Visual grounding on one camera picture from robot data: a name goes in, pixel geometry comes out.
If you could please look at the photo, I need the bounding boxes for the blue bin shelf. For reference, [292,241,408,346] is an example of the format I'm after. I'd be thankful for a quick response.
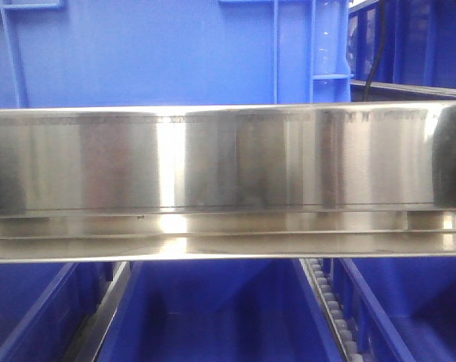
[0,1,352,109]

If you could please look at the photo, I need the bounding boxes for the blue bin lower middle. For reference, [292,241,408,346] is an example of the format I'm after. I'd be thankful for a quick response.
[99,259,341,361]

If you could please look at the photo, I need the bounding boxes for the blue bin lower right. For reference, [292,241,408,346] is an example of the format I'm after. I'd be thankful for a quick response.
[323,257,456,361]

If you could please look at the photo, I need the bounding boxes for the blue bin lower left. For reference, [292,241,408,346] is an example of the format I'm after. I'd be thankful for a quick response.
[0,262,114,361]

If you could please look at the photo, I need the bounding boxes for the dark blue bin upper right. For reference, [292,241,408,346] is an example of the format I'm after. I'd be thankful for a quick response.
[347,1,456,89]

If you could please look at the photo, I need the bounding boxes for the stainless steel shelf rail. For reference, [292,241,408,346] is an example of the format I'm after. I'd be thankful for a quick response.
[0,101,456,263]

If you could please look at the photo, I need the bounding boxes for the roller track rail right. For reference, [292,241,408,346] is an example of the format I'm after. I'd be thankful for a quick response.
[299,258,364,362]

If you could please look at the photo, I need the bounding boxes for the steel divider rail left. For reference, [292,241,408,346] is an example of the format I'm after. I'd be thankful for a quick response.
[62,262,131,361]

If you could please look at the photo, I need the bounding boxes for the black cable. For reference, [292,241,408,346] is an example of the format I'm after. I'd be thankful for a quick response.
[362,0,388,103]

